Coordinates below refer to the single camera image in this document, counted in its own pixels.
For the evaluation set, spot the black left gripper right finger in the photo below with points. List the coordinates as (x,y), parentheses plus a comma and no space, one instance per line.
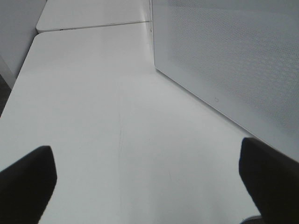
(272,180)

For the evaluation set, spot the white microwave door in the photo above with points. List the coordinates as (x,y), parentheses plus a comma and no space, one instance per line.
(239,56)

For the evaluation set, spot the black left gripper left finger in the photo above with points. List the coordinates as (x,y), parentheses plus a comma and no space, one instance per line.
(26,187)

